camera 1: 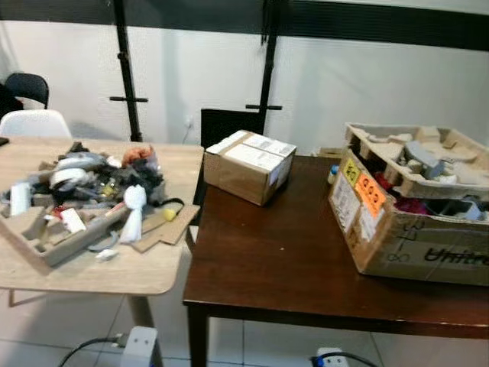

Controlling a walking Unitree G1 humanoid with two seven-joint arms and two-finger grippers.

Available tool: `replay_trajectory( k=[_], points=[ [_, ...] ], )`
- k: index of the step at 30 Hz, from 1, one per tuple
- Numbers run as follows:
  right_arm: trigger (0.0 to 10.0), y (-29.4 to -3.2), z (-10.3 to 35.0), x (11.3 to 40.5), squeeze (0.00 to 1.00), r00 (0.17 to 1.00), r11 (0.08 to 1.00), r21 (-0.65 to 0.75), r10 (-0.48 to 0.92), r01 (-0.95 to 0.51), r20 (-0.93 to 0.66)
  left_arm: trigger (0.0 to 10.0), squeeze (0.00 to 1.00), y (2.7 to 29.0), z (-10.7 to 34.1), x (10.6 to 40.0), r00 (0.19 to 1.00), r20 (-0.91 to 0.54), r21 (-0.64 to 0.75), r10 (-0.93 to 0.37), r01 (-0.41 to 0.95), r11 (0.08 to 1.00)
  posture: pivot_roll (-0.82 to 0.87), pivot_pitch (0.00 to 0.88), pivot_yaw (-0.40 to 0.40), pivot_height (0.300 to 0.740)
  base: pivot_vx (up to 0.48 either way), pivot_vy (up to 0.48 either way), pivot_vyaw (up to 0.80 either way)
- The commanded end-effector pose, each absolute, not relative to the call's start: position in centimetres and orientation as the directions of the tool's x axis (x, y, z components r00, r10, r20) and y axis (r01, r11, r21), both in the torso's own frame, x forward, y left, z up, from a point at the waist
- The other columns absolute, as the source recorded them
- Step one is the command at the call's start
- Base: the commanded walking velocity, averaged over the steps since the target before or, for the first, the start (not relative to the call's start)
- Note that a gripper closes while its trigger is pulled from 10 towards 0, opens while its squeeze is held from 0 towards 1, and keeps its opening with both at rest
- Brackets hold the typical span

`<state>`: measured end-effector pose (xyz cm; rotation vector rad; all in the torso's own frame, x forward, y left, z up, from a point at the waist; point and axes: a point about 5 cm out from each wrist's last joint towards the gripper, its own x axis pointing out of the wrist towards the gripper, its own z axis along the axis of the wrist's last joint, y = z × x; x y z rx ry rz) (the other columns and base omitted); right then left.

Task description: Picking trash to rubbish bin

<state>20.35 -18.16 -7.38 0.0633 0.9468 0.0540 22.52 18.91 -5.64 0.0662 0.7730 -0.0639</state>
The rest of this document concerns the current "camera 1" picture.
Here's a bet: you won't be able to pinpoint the large printed cardboard box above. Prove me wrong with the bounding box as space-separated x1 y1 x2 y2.
329 149 489 287

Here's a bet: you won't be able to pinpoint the grey pulp packaging tray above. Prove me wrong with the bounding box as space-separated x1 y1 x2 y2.
344 122 489 201

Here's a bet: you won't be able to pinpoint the dark brown wooden table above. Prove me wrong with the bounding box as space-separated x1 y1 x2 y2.
183 155 489 367

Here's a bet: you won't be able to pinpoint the small cardboard box white labels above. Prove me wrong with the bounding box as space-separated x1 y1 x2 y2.
202 130 297 207

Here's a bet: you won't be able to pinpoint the black stand pole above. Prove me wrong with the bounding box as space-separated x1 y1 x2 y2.
244 0 285 135
109 0 148 144

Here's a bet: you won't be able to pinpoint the flat brown cardboard piece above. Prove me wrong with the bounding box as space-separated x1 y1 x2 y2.
131 203 201 255

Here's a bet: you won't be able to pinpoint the light wooden table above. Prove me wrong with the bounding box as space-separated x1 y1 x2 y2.
0 136 206 367

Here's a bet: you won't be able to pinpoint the orange crumpled item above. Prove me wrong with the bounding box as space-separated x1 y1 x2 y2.
122 145 157 167

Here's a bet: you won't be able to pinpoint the white bulb shaped object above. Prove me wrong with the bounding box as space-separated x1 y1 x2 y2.
118 185 148 245

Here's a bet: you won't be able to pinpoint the grey tape roll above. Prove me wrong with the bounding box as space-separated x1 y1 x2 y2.
47 164 91 190

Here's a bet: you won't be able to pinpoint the cluttered cardboard pulp tray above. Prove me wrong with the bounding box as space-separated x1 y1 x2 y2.
0 141 188 268

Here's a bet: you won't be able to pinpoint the white cylinder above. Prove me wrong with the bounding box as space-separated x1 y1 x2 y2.
10 182 33 219

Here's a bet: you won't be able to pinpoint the black office chair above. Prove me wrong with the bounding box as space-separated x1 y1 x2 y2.
4 73 50 109

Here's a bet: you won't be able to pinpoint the black backpack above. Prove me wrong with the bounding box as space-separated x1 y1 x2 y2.
0 83 22 119

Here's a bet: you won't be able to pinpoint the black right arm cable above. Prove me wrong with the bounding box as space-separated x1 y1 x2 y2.
309 350 383 367

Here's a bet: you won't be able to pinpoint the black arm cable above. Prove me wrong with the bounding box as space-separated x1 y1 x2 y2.
57 335 125 367
309 350 383 367

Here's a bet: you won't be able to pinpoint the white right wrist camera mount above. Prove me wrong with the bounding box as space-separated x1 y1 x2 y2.
315 348 348 367

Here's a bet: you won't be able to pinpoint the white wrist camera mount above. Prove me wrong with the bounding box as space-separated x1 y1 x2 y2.
121 326 159 367
315 348 348 367

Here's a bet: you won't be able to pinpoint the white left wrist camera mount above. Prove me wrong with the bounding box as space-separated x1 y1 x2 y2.
121 326 159 367

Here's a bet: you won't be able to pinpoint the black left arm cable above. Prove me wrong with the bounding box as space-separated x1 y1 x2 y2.
57 335 125 367

